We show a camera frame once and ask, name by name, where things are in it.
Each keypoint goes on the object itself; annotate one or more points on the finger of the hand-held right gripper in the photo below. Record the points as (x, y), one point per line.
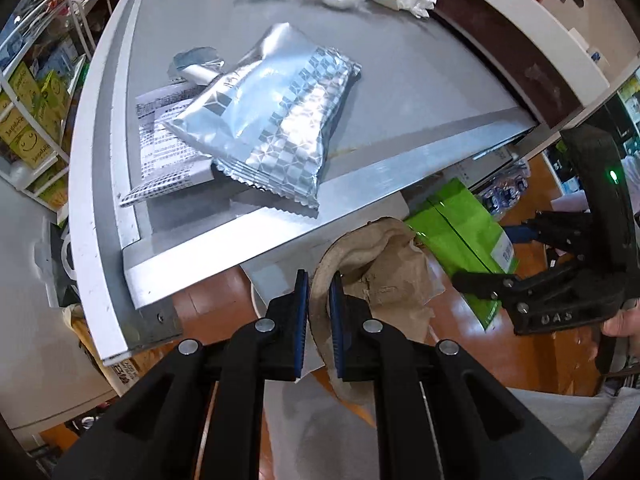
(480, 282)
(520, 235)

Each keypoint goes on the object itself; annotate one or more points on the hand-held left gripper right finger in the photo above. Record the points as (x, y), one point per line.
(336, 330)

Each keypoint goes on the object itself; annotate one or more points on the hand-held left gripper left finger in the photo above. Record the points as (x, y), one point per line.
(300, 325)

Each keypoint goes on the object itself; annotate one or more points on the brown paper bag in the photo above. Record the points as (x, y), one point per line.
(385, 270)

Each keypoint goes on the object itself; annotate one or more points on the silver checkered snack bag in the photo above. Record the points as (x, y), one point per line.
(270, 120)

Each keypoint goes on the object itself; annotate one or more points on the white printed wrapper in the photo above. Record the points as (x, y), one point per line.
(160, 155)

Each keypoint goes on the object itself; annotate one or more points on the torn silver wrapper piece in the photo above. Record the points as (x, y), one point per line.
(192, 62)

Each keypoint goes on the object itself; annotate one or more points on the person's right hand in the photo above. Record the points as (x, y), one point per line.
(627, 322)

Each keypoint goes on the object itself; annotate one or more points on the plastic wrapped bottle pack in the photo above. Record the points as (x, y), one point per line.
(505, 187)

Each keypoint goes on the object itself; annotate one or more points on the green paper bag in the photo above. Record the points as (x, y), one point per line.
(460, 230)

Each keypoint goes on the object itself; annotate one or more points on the shelf of colourful packets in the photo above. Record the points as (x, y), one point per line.
(631, 110)

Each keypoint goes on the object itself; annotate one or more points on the person's grey garment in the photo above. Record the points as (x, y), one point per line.
(565, 420)

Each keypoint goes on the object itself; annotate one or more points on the brown cardboard box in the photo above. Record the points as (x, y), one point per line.
(125, 367)

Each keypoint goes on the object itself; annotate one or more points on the white printed mug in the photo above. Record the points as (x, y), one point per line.
(594, 55)

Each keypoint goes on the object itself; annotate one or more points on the stack of green smiley cartons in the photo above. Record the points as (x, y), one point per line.
(25, 130)

